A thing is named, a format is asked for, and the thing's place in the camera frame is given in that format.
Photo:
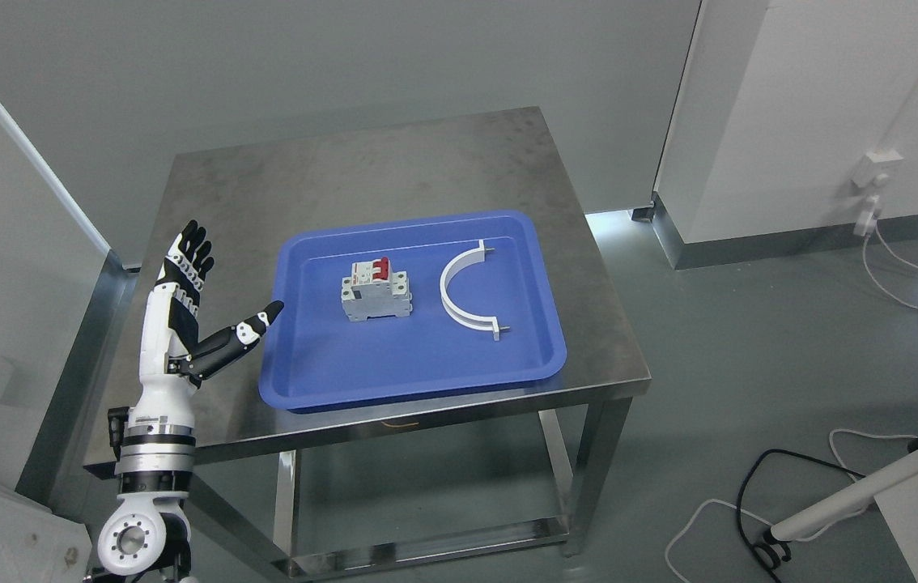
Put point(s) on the white curved plastic bracket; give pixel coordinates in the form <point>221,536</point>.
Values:
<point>463,286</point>

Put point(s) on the blue plastic tray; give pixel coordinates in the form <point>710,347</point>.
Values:
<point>314,358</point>

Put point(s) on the white stand pole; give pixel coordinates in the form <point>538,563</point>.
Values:
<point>837,506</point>

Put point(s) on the grey circuit breaker red switch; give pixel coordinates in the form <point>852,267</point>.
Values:
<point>374,289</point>

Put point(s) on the white wall socket plug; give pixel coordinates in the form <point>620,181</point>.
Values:
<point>875,170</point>

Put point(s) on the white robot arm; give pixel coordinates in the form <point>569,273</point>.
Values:
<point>143,494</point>

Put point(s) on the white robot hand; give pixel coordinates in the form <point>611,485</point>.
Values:
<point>170,326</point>

